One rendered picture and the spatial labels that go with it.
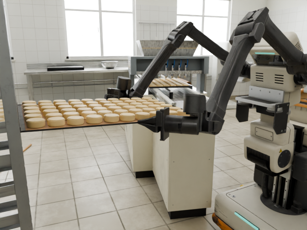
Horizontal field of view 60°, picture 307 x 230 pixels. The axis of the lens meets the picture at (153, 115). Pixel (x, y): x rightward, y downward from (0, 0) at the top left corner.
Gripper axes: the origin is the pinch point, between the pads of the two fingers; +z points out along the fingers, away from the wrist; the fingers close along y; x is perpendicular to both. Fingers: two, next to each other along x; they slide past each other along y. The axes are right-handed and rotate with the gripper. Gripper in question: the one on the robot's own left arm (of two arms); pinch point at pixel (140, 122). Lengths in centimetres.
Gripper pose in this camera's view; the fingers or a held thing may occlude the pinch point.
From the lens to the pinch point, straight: 89.2
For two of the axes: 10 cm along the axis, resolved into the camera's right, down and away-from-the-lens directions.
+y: 0.0, 9.9, 1.7
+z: -9.5, -0.6, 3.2
